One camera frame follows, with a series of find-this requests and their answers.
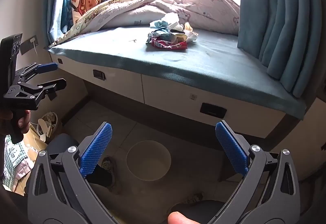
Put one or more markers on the red snack wrapper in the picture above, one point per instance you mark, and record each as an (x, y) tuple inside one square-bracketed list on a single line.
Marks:
[(169, 45)]

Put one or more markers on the black wall outlet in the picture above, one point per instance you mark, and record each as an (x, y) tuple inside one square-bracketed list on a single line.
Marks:
[(28, 46)]

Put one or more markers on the orange cartoon pillow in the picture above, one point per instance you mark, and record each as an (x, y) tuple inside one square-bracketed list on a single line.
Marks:
[(86, 1)]

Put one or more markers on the plaid cloth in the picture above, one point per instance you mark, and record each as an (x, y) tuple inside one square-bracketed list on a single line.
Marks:
[(14, 160)]

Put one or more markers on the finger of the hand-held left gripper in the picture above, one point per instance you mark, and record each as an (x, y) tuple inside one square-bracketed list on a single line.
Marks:
[(47, 67), (52, 85)]

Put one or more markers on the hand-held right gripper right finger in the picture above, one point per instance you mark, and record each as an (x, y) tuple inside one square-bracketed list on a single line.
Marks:
[(231, 147)]

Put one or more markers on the teal white wrapper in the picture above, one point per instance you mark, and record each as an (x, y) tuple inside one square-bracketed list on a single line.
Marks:
[(159, 23)]

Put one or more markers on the white plastic wrapper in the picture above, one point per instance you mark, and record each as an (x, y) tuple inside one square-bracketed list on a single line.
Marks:
[(192, 36)]

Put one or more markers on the beige bed base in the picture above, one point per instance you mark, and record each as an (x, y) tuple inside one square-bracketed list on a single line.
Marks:
[(165, 94)]

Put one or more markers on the teal bed sheet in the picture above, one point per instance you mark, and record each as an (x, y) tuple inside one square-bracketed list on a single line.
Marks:
[(178, 66)]

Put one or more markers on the small round bin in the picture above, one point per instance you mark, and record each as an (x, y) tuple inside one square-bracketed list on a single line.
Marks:
[(48, 124)]

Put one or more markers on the cartoon print quilt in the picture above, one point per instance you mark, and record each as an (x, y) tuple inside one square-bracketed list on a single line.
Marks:
[(203, 10)]

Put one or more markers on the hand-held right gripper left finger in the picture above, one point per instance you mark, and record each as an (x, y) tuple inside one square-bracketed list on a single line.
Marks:
[(96, 150)]

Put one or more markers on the blue silver wrapper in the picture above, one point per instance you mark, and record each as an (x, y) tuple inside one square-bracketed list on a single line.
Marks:
[(159, 33)]

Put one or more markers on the person's left hand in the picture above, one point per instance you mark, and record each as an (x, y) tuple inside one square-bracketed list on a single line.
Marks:
[(25, 121)]

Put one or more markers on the patterned slipper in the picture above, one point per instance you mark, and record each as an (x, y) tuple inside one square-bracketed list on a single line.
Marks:
[(109, 170), (194, 197)]

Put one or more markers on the person's right hand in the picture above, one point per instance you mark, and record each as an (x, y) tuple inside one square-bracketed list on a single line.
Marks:
[(179, 218)]

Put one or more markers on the small brown twig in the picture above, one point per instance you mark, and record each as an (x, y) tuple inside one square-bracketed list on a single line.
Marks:
[(133, 41)]

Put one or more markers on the brown cardboard box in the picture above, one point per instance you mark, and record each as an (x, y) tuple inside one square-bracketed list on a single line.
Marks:
[(34, 142)]

